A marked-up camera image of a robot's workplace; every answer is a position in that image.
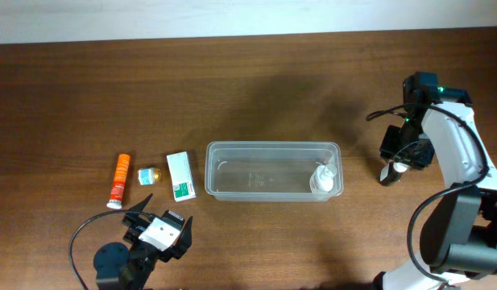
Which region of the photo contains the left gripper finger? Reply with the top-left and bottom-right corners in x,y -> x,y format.
176,216 -> 193,258
128,193 -> 153,213

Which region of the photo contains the orange tablet tube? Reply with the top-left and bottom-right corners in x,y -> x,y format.
106,154 -> 130,209

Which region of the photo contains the dark bottle white cap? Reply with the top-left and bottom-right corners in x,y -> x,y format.
379,161 -> 410,186

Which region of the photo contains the white squeeze bottle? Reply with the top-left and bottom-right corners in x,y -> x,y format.
309,164 -> 339,197

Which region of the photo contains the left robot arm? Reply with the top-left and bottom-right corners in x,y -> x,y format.
93,197 -> 193,290

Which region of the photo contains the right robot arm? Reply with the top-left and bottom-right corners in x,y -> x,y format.
372,85 -> 497,289

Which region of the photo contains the clear plastic container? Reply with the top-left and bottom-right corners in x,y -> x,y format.
205,141 -> 344,202

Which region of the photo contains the small blue-labelled gold-cap bottle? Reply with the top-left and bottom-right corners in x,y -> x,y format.
137,168 -> 162,185

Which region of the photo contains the white green medicine box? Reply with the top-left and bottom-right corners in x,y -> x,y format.
167,151 -> 197,202

